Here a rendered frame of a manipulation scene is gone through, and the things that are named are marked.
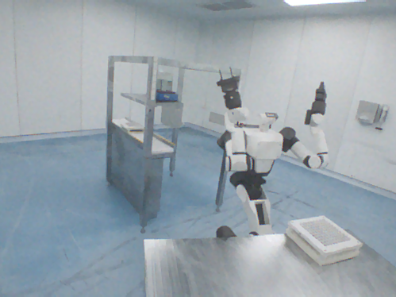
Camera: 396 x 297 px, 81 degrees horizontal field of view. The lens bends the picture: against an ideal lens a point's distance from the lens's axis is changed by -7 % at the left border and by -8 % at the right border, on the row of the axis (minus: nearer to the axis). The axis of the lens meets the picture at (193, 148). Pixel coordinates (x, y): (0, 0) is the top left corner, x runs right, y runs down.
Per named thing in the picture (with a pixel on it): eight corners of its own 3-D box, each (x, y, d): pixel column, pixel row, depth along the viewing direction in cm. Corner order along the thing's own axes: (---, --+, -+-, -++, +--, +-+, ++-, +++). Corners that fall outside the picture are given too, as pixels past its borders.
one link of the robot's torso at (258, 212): (247, 256, 158) (232, 188, 178) (270, 251, 164) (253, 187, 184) (260, 253, 145) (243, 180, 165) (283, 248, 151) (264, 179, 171)
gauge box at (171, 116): (181, 127, 235) (183, 106, 229) (171, 128, 228) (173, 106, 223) (169, 121, 251) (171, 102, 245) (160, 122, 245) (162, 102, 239)
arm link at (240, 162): (229, 132, 128) (231, 169, 124) (249, 132, 128) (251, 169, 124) (226, 137, 138) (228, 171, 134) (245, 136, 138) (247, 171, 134)
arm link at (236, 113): (221, 103, 132) (226, 124, 133) (240, 98, 126) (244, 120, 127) (231, 102, 141) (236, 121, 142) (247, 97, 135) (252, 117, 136)
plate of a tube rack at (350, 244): (362, 247, 106) (363, 243, 105) (324, 257, 97) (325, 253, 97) (322, 218, 128) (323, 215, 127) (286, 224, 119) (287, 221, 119)
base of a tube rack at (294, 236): (358, 256, 107) (359, 252, 107) (320, 266, 99) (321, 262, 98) (320, 226, 129) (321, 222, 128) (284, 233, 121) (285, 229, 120)
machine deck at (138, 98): (182, 107, 229) (183, 102, 228) (145, 106, 207) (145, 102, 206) (153, 97, 276) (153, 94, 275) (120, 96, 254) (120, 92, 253)
